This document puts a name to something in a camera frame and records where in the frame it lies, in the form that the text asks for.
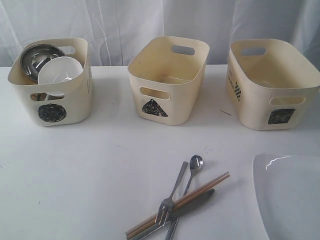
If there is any cream bin with triangle mark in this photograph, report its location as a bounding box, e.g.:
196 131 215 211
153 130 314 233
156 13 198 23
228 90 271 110
127 36 210 126

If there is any steel table knife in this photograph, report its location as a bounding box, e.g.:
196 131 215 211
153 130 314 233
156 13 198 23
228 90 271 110
131 188 215 240

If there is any steel bowl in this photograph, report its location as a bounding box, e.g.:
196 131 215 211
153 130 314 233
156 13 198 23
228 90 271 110
20 44 66 83

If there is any cream bin with circle mark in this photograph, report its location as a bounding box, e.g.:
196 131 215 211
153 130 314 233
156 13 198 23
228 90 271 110
7 37 93 127

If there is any steel spoon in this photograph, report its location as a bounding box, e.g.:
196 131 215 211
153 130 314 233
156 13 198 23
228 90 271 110
165 155 204 240

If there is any cream bin with square mark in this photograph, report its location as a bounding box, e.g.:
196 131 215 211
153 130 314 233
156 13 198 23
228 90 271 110
226 39 320 131

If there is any white bowl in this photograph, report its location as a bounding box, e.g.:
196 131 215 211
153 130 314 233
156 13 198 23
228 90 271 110
38 56 84 85

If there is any white square plate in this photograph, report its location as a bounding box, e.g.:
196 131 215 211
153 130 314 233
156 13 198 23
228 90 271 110
252 153 320 240

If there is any white backdrop curtain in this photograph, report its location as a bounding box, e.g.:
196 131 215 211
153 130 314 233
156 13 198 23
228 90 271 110
0 0 320 67

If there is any steel fork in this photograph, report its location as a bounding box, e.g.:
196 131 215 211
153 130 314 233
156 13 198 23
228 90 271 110
155 161 188 226

